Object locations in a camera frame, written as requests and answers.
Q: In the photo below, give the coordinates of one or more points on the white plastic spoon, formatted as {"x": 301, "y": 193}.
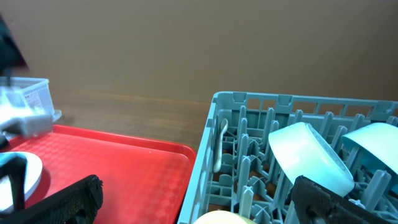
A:
{"x": 218, "y": 154}

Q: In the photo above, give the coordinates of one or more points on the red plastic tray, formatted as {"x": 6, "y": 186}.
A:
{"x": 144, "y": 180}

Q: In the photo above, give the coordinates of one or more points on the light blue plate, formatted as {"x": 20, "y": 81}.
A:
{"x": 33, "y": 172}

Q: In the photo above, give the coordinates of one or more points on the green bowl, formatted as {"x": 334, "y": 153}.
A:
{"x": 301, "y": 150}

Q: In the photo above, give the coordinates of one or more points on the grey dishwasher rack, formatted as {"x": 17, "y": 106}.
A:
{"x": 251, "y": 183}

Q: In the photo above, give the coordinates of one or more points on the clear plastic bin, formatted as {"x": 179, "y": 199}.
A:
{"x": 26, "y": 96}

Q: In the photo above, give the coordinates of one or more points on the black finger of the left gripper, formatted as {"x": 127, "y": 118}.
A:
{"x": 14, "y": 167}

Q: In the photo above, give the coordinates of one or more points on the yellow cup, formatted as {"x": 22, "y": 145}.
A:
{"x": 222, "y": 217}

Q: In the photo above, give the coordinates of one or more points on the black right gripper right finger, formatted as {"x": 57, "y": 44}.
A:
{"x": 313, "y": 200}

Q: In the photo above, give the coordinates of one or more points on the light blue bowl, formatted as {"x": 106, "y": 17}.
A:
{"x": 379, "y": 141}

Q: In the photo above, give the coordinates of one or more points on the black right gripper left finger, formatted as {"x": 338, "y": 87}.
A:
{"x": 77, "y": 203}

